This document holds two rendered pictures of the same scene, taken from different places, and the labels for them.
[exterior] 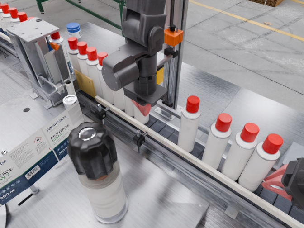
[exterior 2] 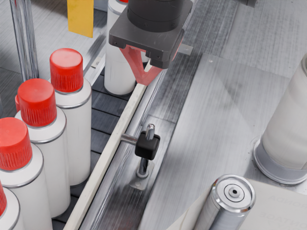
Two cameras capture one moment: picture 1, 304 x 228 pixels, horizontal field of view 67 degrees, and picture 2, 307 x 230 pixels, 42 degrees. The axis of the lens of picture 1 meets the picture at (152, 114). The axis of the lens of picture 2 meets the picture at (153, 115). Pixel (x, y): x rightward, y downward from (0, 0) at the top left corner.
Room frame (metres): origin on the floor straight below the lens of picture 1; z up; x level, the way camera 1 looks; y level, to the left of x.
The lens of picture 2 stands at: (0.61, 0.34, 1.36)
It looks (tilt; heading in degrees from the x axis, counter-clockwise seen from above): 48 degrees down; 240
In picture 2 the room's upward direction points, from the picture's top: 11 degrees clockwise
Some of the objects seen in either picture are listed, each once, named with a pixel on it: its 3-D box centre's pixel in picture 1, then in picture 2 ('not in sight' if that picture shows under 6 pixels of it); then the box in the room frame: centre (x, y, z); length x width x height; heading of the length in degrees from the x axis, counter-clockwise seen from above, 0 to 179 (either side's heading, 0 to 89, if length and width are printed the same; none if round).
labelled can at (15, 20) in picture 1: (21, 31); not in sight; (1.01, 0.60, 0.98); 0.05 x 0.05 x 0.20
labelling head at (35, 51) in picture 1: (47, 63); not in sight; (0.70, 0.38, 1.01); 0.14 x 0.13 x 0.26; 51
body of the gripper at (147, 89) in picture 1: (144, 82); (156, 1); (0.45, 0.02, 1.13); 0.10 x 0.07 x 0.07; 50
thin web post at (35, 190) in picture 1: (21, 173); not in sight; (0.28, 0.32, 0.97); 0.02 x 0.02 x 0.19
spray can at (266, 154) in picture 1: (259, 164); not in sight; (0.30, -0.27, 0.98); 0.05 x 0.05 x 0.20
